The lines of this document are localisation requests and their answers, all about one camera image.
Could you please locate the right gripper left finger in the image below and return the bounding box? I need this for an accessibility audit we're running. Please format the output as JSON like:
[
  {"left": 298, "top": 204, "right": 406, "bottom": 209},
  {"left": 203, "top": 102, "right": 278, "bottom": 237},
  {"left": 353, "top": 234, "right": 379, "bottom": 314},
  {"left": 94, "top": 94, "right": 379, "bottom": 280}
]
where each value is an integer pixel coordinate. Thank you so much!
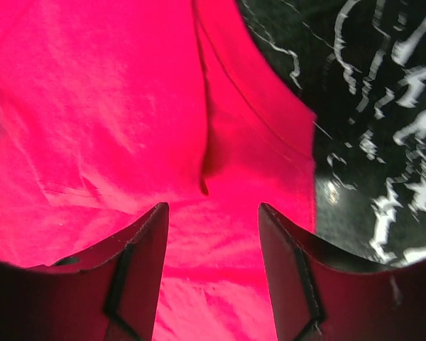
[{"left": 0, "top": 202, "right": 169, "bottom": 340}]

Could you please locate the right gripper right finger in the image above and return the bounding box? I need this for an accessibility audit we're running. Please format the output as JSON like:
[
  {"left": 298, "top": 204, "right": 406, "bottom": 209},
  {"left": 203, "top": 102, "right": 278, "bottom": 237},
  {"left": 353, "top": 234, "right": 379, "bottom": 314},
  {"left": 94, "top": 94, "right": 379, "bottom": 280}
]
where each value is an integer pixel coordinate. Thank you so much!
[{"left": 258, "top": 203, "right": 426, "bottom": 340}]

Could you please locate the pink red t shirt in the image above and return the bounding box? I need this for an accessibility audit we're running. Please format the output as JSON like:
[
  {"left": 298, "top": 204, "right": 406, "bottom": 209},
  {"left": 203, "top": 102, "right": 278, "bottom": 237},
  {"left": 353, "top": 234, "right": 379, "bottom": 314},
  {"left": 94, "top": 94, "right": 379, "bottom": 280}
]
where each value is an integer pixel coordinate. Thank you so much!
[{"left": 0, "top": 1, "right": 316, "bottom": 340}]

